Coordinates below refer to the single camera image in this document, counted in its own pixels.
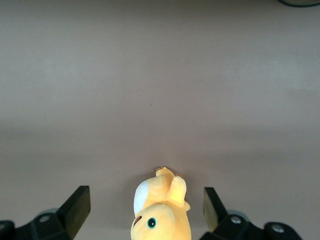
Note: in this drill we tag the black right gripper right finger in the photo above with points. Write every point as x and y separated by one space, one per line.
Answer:
217 217

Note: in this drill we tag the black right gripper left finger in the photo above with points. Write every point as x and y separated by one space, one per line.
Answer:
72 210

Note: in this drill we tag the yellow plush dinosaur toy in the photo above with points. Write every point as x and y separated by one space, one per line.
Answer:
165 200

